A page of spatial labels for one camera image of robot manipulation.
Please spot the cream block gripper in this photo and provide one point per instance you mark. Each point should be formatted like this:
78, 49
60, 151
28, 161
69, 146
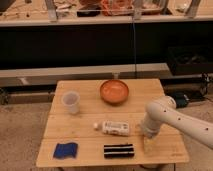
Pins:
149, 144

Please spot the white lying bottle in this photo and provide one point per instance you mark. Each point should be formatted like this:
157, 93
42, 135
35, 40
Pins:
113, 128

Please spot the black white striped eraser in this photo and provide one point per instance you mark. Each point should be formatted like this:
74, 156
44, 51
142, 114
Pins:
118, 151

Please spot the orange bowl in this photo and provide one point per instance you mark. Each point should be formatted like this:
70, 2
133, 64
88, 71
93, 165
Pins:
114, 91

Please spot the translucent plastic cup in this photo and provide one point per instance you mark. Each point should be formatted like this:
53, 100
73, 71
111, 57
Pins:
71, 100

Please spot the blue cloth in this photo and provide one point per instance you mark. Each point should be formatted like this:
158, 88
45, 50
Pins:
65, 150

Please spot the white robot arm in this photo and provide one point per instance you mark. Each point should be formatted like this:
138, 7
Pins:
163, 111

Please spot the dark blue floor object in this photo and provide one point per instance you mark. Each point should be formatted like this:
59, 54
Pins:
181, 99

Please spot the black box on floor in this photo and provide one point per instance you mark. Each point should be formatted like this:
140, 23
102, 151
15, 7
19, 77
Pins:
190, 60

